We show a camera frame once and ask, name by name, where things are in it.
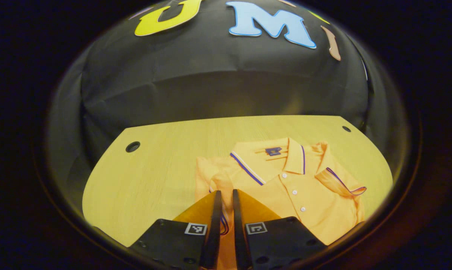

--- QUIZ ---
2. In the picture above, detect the orange polo T-shirt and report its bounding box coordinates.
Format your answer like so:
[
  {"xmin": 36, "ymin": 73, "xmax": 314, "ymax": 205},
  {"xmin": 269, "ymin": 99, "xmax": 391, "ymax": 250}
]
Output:
[{"xmin": 195, "ymin": 137, "xmax": 367, "ymax": 270}]

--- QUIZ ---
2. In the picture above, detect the black backdrop cloth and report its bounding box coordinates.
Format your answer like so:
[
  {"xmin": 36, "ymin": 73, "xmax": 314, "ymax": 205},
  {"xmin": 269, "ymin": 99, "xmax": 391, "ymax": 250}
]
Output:
[{"xmin": 46, "ymin": 0, "xmax": 410, "ymax": 195}]

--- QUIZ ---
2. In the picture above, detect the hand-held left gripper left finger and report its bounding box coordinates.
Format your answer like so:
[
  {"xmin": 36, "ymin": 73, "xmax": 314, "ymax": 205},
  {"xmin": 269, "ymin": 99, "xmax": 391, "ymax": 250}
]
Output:
[{"xmin": 129, "ymin": 190, "xmax": 223, "ymax": 270}]

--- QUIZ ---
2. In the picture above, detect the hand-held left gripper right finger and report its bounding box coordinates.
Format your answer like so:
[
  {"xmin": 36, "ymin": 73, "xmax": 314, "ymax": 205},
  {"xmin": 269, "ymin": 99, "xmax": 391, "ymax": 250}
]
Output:
[{"xmin": 232, "ymin": 189, "xmax": 328, "ymax": 270}]

